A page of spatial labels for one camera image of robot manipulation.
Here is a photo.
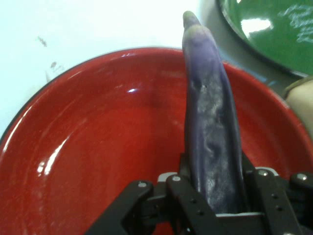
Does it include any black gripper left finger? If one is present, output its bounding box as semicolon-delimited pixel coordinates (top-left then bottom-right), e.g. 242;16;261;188
85;152;216;235

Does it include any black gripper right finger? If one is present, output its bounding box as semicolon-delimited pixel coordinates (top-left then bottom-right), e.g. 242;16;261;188
241;153;313;235

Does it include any purple toy eggplant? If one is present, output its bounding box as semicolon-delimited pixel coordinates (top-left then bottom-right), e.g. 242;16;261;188
182;10;246;214

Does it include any red round plate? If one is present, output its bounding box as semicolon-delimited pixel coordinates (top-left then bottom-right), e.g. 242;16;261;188
0;47;313;235

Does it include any beige toy potato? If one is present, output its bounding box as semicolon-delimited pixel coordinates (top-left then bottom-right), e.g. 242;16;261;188
283;75;313;149

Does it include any green round plate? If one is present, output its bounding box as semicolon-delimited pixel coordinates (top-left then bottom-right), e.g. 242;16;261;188
216;0;313;79

